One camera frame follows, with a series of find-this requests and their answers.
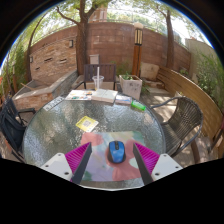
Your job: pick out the dark wooden chair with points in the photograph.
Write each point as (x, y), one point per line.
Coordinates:
(108, 71)

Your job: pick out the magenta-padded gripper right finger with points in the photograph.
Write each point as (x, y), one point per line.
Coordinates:
(148, 157)

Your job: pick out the white wall utility box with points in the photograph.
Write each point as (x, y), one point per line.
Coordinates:
(94, 59)

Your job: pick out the wooden garden lamp post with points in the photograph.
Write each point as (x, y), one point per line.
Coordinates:
(136, 56)

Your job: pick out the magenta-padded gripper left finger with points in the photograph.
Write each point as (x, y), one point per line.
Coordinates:
(76, 156)

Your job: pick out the floral print mouse pad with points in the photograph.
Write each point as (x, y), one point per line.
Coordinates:
(100, 160)

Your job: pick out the dark wicker chair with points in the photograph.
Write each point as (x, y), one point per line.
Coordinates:
(185, 120)

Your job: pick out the colourful picture book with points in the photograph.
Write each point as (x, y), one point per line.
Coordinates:
(79, 95)

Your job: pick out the green marker pen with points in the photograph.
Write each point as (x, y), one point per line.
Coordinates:
(138, 106)

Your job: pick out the large wall lamp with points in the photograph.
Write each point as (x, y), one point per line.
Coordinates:
(71, 43)

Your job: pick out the white square planter box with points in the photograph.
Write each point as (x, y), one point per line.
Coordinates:
(131, 87)

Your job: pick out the curved wooden bench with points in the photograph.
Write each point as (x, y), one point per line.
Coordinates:
(200, 96)

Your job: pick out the small closed book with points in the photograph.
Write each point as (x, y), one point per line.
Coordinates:
(123, 99)

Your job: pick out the black slatted chair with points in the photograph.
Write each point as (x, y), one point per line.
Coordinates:
(11, 130)

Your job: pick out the small wall lamp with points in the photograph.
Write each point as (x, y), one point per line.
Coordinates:
(31, 59)

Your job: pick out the slim tree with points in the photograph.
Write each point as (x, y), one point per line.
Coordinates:
(170, 43)

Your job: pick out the stone raised bed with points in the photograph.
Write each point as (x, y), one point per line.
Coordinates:
(63, 85)

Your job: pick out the blue and black computer mouse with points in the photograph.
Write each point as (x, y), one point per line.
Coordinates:
(116, 152)

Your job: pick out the thick forked tree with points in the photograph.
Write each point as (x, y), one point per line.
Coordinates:
(81, 46)

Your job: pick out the open white book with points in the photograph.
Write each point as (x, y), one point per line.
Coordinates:
(105, 95)

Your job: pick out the yellow square card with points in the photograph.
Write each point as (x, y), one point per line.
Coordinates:
(87, 123)

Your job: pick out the beige stone slab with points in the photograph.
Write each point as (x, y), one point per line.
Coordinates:
(149, 70)

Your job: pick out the clear plastic cup with straw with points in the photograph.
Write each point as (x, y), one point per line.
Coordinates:
(98, 82)

